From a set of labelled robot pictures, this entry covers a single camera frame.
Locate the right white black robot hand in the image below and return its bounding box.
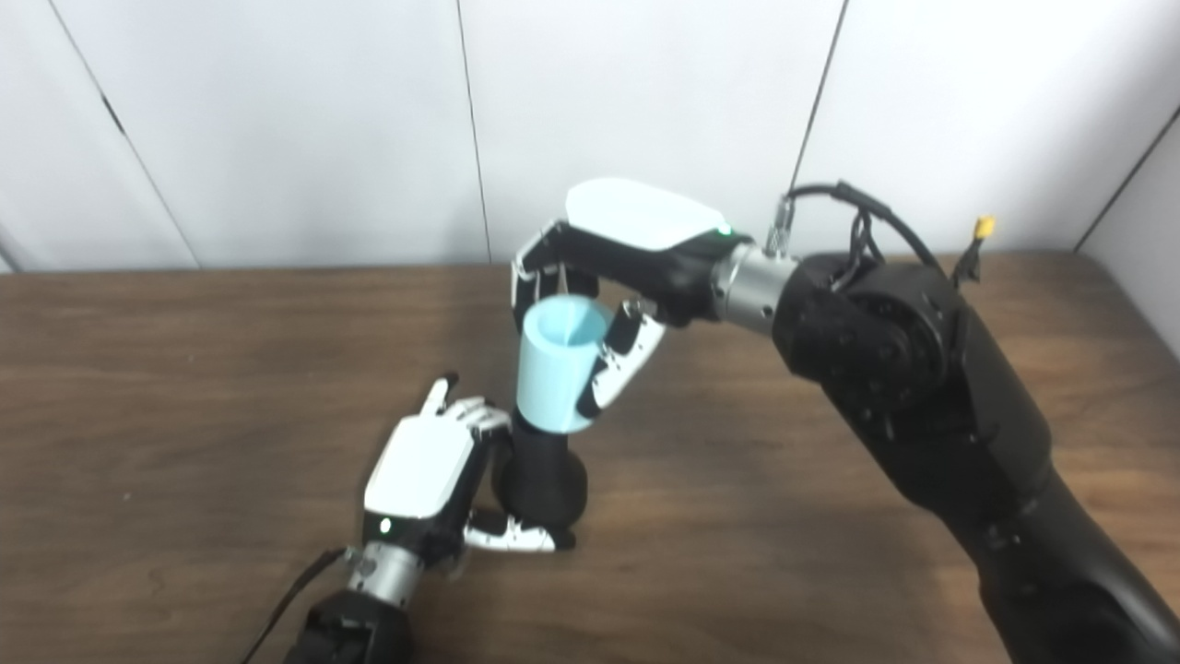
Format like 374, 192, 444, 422
510, 178, 752, 421

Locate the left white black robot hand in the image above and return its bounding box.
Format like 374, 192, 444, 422
362, 373, 577, 563

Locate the black flared nozzle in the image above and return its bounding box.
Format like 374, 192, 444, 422
493, 406, 589, 531

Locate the light-blue hose piece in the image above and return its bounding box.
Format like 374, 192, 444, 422
515, 295, 611, 434

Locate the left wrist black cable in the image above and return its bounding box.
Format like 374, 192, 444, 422
240, 547, 356, 664

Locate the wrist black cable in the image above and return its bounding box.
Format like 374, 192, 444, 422
240, 547, 356, 664
763, 182, 941, 273

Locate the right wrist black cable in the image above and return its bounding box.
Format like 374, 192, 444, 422
763, 182, 941, 273

